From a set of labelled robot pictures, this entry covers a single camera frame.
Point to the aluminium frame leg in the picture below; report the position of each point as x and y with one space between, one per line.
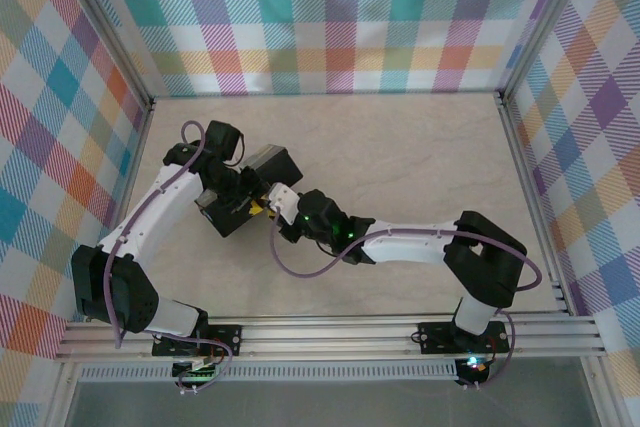
600 397
62 397

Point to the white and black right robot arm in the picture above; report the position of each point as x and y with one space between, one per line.
410 242

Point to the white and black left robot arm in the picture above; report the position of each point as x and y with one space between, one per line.
150 212

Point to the starry night print tin box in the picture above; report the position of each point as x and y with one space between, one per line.
280 172

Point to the aluminium table side rail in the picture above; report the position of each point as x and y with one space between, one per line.
525 167
134 167

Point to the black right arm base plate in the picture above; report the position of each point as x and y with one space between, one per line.
435 337

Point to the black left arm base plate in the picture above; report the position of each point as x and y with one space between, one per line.
225 339

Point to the aluminium frame post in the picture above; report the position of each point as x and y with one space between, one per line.
545 22
100 22

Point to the wide aluminium mounting rail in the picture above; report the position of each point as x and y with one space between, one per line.
325 339

